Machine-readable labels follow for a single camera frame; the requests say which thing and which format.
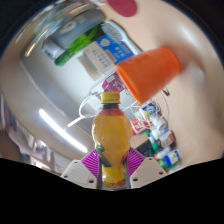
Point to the magenta snack pouch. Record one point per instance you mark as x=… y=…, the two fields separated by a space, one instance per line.
x=113 y=83

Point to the orange plastic cup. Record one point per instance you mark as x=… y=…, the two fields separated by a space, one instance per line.
x=148 y=73

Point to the blue and white carton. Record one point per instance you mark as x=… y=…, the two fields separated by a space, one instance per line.
x=106 y=53

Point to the white under-shelf light bar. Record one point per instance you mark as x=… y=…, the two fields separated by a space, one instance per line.
x=61 y=130

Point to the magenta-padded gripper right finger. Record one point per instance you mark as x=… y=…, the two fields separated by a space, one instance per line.
x=136 y=161

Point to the yellow-capped orange drink bottle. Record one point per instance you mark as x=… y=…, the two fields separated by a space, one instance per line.
x=111 y=136

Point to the white bottle blue label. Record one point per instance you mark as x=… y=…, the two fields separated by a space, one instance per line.
x=170 y=159

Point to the dark brown pill bottle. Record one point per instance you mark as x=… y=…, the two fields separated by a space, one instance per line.
x=165 y=140

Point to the green glass bottle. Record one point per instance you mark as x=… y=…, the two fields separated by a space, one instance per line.
x=78 y=45

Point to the grey shaker bottle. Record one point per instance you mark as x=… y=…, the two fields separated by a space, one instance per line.
x=70 y=28

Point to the red and white canister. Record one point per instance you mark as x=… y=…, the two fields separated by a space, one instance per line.
x=141 y=126

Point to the flat round red coaster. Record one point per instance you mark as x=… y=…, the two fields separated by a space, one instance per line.
x=122 y=7

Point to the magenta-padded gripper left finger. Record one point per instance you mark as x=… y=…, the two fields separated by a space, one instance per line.
x=90 y=163

